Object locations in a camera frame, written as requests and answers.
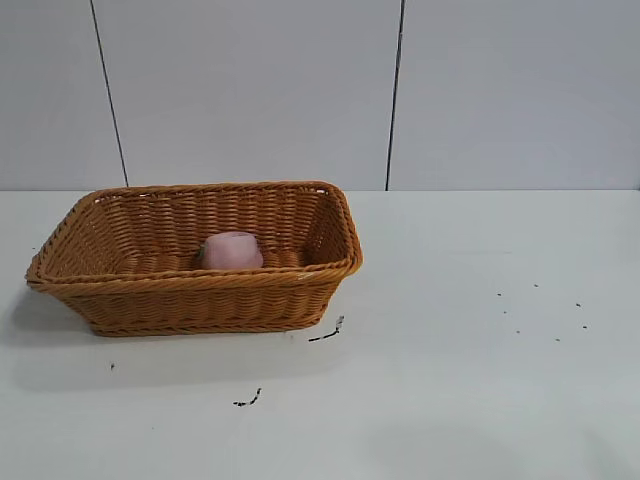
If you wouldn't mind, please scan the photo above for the pink toy peach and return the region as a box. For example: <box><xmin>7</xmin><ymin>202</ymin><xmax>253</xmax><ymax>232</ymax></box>
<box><xmin>197</xmin><ymin>231</ymin><xmax>265</xmax><ymax>271</ymax></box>

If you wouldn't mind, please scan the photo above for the brown woven wicker basket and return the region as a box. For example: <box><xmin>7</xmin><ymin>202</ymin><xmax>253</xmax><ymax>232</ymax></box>
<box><xmin>25</xmin><ymin>180</ymin><xmax>365</xmax><ymax>337</ymax></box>

